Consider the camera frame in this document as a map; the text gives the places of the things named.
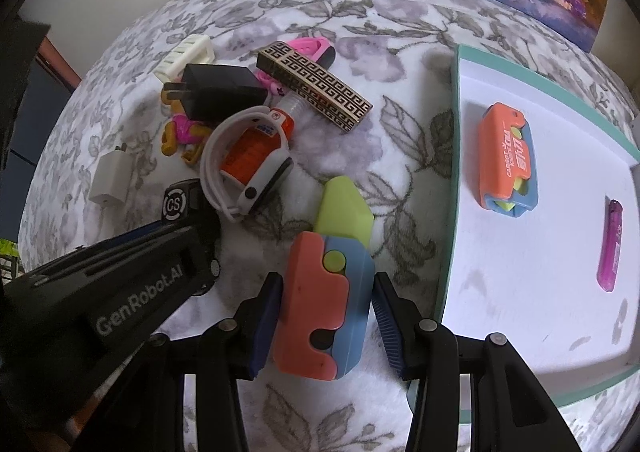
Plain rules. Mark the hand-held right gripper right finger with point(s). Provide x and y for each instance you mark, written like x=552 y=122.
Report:
x=387 y=329

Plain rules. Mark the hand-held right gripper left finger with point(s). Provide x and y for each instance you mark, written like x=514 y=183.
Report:
x=266 y=324

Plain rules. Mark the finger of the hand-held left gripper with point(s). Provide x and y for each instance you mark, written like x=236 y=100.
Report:
x=210 y=252

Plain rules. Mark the orange blue toy knife green blade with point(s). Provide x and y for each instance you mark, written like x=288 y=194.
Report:
x=325 y=302

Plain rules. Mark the white teal-edged box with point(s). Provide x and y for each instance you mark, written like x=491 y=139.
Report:
x=525 y=292

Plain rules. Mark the black charger plug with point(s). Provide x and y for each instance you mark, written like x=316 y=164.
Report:
x=220 y=90

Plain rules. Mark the black gold patterned box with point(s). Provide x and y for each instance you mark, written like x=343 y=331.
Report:
x=315 y=85

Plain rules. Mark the green plastic object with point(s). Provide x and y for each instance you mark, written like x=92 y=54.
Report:
x=7 y=248

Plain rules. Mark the small orange bottle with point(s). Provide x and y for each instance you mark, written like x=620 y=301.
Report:
x=257 y=144

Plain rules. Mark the cartoon dog toy figure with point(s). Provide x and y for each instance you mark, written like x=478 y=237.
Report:
x=181 y=131

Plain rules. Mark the white charger plug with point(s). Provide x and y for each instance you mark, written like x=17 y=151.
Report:
x=110 y=176

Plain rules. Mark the white plastic comb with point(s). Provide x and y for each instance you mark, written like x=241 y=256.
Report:
x=185 y=56

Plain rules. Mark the orange blue toy knife printed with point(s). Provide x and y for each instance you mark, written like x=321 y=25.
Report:
x=502 y=156

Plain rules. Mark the dark cabinet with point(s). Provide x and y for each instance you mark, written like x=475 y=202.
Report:
x=30 y=96

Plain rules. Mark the pink watch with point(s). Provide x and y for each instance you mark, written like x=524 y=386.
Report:
x=312 y=49

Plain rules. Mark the purple lighter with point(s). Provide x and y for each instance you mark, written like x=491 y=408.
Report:
x=612 y=247

